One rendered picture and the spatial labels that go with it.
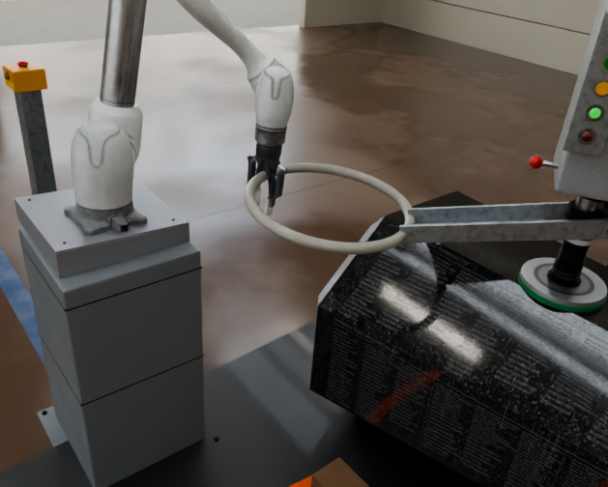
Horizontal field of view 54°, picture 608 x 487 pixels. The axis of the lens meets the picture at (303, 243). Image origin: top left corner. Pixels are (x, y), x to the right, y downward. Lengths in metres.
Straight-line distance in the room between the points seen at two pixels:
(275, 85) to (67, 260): 0.72
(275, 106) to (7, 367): 1.61
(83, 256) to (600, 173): 1.27
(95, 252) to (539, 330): 1.17
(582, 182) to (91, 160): 1.20
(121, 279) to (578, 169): 1.17
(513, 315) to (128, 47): 1.27
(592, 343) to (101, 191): 1.30
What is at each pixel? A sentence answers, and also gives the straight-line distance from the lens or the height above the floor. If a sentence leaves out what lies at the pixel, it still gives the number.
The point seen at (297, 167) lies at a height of 0.98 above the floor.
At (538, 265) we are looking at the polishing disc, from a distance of 1.72.
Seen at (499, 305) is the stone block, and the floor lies 0.81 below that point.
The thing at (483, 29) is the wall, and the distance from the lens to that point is 9.24.
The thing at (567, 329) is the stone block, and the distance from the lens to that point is 1.61.
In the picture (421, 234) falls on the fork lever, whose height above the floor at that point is 0.96.
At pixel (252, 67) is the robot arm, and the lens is 1.80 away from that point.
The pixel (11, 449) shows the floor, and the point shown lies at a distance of 2.38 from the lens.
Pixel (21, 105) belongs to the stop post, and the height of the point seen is 0.94.
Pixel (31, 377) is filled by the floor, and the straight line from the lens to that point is 2.63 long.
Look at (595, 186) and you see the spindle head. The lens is 1.46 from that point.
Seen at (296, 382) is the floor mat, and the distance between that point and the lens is 2.46.
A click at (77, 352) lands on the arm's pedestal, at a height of 0.59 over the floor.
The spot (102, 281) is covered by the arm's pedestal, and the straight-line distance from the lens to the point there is 1.66.
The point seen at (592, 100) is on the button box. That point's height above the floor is 1.39.
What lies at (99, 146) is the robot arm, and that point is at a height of 1.11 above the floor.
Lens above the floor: 1.71
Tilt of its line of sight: 30 degrees down
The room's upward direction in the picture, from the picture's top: 4 degrees clockwise
